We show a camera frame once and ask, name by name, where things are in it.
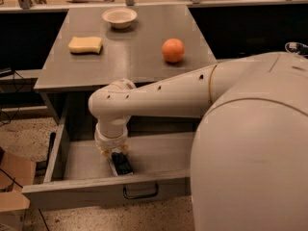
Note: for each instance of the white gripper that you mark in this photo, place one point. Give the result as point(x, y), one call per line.
point(111, 141)

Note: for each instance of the blue rxbar blueberry wrapper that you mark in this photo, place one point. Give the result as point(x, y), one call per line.
point(119, 164)

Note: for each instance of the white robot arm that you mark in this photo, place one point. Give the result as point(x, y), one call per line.
point(249, 161)

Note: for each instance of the grey open top drawer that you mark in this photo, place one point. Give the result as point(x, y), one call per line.
point(78, 175)

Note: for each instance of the grey cabinet counter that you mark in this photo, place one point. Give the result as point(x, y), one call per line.
point(133, 53)

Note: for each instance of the black bar on floor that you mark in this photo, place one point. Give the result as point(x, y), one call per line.
point(50, 147)

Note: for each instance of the cardboard box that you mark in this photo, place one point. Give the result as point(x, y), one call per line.
point(15, 173)

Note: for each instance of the yellow sponge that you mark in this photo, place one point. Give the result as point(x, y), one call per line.
point(85, 45)

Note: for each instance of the orange fruit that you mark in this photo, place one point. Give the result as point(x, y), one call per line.
point(173, 50)

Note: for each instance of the white paper bowl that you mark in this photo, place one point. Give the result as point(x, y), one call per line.
point(119, 18)

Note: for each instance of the blue white ceramic bowl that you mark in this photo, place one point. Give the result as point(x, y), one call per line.
point(298, 48)

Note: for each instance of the black drawer handle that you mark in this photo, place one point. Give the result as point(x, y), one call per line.
point(140, 191)

